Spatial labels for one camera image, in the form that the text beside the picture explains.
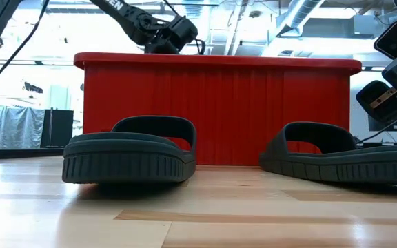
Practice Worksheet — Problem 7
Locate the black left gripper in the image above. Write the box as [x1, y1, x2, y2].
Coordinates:
[144, 34, 182, 55]

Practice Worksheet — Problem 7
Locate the black rubber slide sandal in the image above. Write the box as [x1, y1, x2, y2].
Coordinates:
[61, 115, 198, 185]
[258, 121, 397, 186]

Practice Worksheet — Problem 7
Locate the red ribbed plastic bin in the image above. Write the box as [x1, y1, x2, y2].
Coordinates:
[73, 52, 363, 167]

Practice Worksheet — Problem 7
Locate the dark background monitor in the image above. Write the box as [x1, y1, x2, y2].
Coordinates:
[368, 115, 397, 132]

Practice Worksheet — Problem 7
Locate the black cabinet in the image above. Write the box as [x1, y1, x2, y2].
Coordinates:
[40, 109, 74, 149]

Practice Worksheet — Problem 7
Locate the grey draped tarp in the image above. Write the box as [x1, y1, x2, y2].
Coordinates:
[0, 105, 46, 149]

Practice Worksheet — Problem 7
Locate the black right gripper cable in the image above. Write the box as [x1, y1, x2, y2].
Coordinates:
[355, 108, 397, 145]

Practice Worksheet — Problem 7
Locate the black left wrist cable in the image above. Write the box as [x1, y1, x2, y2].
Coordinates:
[194, 37, 207, 55]

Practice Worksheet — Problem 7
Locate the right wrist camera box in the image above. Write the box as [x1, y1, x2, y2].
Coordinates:
[373, 19, 397, 59]

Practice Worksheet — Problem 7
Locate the silver ceiling duct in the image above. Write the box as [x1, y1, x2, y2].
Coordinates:
[276, 0, 325, 37]

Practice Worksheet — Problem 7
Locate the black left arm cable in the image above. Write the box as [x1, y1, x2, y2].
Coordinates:
[0, 0, 50, 90]

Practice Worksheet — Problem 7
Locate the black horizontal frame bar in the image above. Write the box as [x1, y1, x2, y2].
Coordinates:
[0, 59, 75, 66]

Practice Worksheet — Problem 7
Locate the black table edge rail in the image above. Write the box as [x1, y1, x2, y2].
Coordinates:
[0, 147, 65, 161]

